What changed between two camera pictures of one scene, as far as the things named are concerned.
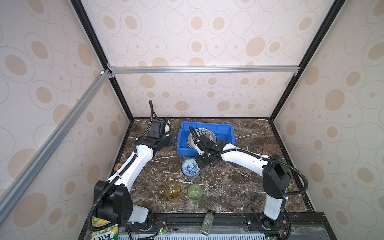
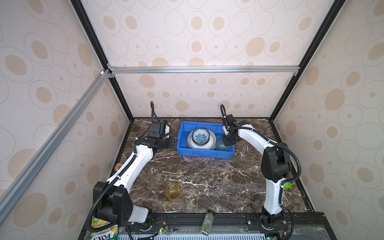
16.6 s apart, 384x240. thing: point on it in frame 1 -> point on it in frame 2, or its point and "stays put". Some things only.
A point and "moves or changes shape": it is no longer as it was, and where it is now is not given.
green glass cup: [195, 191] moves or changes shape
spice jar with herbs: [207, 222] stays put
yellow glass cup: [172, 191] stays put
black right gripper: [198, 162] -> [227, 143]
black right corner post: [333, 11] stays put
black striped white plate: [191, 138] stays put
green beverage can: [117, 166] stays put
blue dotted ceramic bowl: [190, 167] moves or changes shape
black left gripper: [172, 140] stays put
